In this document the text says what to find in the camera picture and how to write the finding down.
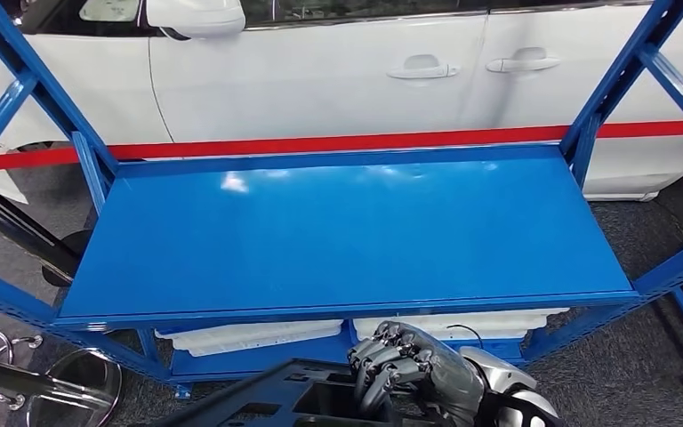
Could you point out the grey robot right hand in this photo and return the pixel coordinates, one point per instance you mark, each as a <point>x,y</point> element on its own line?
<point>436,377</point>

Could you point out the white car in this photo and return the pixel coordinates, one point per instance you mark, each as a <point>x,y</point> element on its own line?
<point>318,88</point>

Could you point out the white plastic bin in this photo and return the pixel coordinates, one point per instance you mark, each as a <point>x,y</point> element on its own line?
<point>494,321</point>
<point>512,335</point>
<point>229,350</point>
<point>247,335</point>

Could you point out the blue metal shelf rack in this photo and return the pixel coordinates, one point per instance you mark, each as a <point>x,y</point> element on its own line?
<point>347,236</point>

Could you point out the black plastic bracket part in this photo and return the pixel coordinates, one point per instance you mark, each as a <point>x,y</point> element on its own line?
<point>229,401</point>

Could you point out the red barrier belt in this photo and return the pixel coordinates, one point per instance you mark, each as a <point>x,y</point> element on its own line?
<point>318,143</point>

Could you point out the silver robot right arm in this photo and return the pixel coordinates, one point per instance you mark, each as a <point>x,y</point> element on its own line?
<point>494,365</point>

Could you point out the chrome stanchion post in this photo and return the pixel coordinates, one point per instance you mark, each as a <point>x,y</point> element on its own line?
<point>0,377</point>

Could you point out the black stanchion post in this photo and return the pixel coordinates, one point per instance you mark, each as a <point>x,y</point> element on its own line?
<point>73,244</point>

